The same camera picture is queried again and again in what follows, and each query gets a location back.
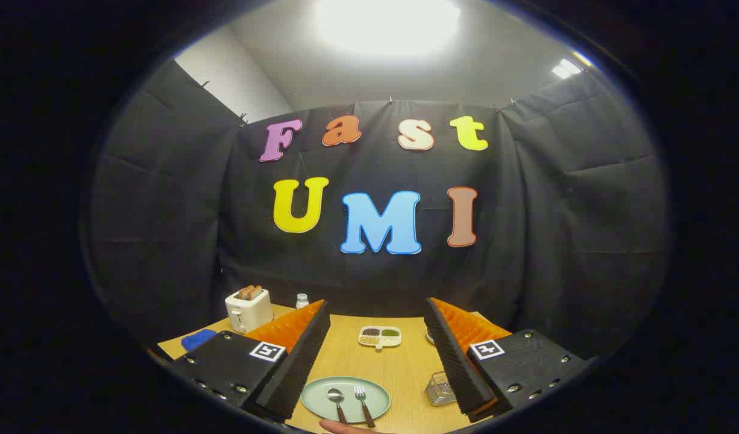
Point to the small ceiling light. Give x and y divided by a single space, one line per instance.
565 67

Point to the white divided dish of beans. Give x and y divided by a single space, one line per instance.
378 342

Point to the white toaster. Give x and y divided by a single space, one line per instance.
249 312

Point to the small white drink bottle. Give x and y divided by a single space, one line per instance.
302 301

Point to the blue folded cloth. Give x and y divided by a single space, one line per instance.
198 340

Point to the large ceiling light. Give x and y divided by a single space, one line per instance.
387 24

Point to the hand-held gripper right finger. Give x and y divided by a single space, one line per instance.
460 367

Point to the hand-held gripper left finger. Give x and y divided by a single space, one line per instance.
297 367

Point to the black backdrop cloth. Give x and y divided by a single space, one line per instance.
526 211

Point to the brown toast slice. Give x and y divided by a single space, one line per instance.
245 293
256 291

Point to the pale green round plate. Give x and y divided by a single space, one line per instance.
318 399

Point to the white oval plate of food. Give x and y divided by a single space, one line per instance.
429 336

